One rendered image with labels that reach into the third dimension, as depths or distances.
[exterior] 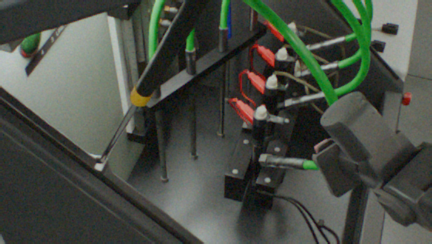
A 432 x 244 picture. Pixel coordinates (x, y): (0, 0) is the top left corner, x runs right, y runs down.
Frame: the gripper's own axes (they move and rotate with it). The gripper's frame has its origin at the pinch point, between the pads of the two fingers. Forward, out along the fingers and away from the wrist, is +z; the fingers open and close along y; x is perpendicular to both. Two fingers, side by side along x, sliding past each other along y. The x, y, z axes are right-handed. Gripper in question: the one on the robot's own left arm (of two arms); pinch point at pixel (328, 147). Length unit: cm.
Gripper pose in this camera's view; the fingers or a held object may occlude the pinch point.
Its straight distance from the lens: 85.3
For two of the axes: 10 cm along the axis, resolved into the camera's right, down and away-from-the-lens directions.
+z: -2.3, -1.1, 9.7
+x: 4.8, 8.5, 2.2
